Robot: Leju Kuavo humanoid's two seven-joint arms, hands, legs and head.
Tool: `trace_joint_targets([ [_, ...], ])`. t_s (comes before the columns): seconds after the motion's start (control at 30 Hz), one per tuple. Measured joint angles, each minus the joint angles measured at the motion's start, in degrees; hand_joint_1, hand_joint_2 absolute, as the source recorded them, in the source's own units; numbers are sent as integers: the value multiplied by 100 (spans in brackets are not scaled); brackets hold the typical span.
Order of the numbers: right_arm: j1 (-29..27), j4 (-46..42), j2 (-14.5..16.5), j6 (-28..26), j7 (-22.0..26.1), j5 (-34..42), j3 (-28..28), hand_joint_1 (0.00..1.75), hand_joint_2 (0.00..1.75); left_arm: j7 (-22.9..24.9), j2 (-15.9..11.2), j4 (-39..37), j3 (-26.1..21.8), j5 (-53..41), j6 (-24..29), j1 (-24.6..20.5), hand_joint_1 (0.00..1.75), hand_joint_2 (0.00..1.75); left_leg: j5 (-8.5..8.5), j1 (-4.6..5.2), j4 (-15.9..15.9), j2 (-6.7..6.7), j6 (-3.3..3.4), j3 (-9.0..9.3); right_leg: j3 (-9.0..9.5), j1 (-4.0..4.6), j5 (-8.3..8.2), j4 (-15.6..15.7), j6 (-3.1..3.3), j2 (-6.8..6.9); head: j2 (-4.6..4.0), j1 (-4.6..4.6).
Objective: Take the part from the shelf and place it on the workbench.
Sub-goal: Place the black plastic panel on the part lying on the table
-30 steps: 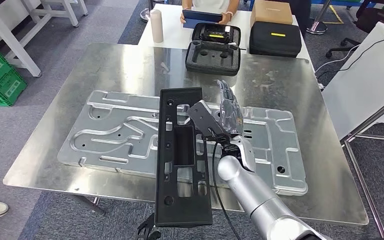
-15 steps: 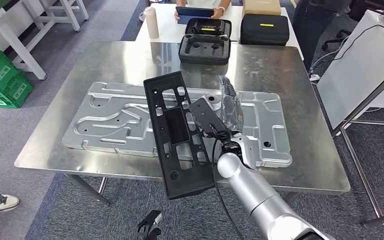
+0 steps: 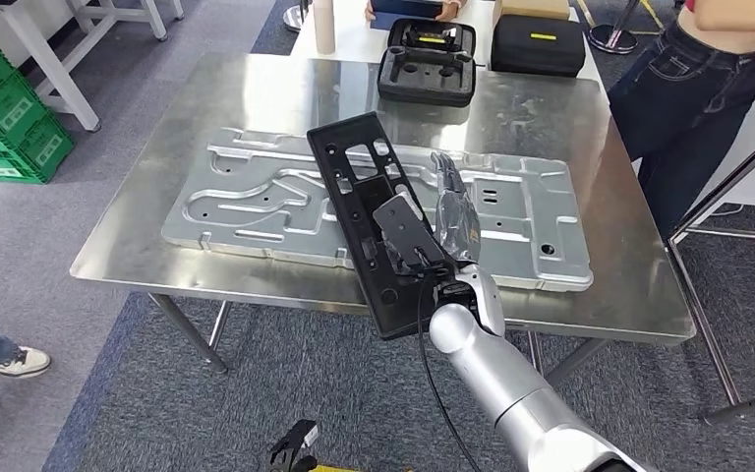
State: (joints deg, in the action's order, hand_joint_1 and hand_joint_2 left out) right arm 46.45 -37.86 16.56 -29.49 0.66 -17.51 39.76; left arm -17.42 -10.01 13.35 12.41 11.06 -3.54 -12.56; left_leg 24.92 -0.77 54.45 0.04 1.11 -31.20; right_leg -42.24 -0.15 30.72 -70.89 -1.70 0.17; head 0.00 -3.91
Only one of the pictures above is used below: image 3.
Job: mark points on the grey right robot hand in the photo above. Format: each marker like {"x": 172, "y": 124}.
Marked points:
{"x": 459, "y": 221}

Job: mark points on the black plastic plate frame part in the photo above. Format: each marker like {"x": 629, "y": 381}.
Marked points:
{"x": 364, "y": 195}

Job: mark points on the black plastic tool case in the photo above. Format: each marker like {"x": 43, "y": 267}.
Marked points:
{"x": 426, "y": 81}

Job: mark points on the black box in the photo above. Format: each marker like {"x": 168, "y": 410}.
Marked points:
{"x": 537, "y": 55}

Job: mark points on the stamped aluminium sheet panel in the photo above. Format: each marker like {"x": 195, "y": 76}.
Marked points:
{"x": 254, "y": 215}

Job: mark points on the dark blue tablet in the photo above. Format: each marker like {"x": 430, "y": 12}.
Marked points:
{"x": 407, "y": 8}

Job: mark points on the brown cardboard box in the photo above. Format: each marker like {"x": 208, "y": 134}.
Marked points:
{"x": 534, "y": 8}

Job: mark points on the beige cylinder bottle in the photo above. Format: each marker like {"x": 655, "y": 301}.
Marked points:
{"x": 324, "y": 29}

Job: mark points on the crumpled yellow floor tape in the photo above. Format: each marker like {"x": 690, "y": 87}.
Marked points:
{"x": 351, "y": 469}

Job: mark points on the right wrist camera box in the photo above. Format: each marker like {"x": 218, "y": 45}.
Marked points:
{"x": 403, "y": 225}

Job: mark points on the chrome stanchion post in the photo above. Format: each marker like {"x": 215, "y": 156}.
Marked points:
{"x": 294, "y": 19}
{"x": 612, "y": 42}

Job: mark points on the white frame table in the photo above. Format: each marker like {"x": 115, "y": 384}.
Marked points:
{"x": 71, "y": 91}

